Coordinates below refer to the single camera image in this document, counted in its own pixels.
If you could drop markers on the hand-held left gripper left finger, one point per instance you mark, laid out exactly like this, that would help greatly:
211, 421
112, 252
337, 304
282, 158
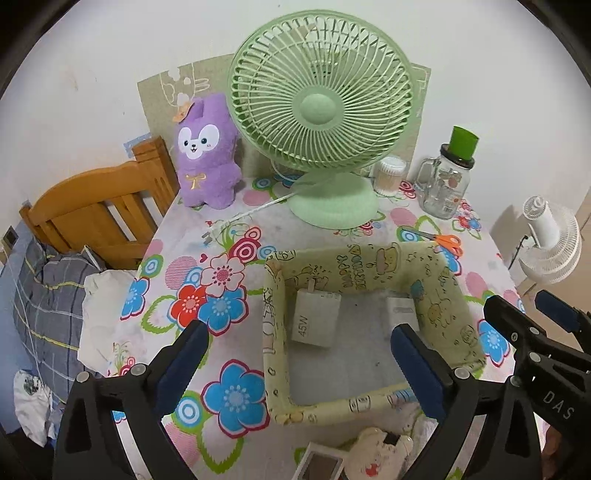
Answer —
182, 369

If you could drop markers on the wooden bed headboard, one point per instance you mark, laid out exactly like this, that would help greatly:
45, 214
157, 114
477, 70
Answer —
92, 189

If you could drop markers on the beige printed wall mat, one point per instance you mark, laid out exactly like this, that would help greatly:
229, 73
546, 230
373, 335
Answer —
159, 92

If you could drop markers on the floral tablecloth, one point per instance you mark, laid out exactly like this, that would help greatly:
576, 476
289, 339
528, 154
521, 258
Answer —
240, 397

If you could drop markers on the wall socket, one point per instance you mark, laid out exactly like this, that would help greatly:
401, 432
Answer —
10, 237

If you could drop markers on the yellow fabric storage basket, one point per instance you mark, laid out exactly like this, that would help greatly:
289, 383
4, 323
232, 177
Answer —
277, 323

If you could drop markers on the large white charger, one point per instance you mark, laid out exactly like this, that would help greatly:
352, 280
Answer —
314, 318

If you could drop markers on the cream bear-shaped mirror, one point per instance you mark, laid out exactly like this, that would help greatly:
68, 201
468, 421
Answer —
369, 457

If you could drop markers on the green desk fan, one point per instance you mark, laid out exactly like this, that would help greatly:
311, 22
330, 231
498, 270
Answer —
316, 108

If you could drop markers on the glass mug jar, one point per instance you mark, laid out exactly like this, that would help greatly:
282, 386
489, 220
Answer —
443, 194

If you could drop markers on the blue wall sticker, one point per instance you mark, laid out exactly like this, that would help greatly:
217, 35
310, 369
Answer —
134, 144

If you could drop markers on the purple plush toy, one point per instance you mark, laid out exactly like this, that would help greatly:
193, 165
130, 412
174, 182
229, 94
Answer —
207, 152

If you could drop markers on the cotton swab container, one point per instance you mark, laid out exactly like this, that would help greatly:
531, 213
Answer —
390, 177

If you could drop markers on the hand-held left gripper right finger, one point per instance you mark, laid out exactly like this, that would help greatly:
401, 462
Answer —
418, 364

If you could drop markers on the grey plaid blanket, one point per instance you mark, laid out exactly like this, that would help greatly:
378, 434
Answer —
41, 300

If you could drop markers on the small white charger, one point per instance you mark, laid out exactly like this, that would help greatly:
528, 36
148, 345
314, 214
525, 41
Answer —
401, 311

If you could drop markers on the green plastic cup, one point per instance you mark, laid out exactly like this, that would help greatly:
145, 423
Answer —
464, 141

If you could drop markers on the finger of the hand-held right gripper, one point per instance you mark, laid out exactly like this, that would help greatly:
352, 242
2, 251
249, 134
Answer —
558, 310
531, 339

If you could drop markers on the white pillow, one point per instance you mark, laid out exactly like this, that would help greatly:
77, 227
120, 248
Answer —
104, 314

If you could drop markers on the white printed cloth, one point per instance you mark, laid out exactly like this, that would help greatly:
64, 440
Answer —
30, 397

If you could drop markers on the white remote control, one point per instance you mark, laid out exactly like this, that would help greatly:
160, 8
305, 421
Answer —
318, 466

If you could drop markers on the white standing fan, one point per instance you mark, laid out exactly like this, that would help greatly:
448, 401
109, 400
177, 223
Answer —
554, 244

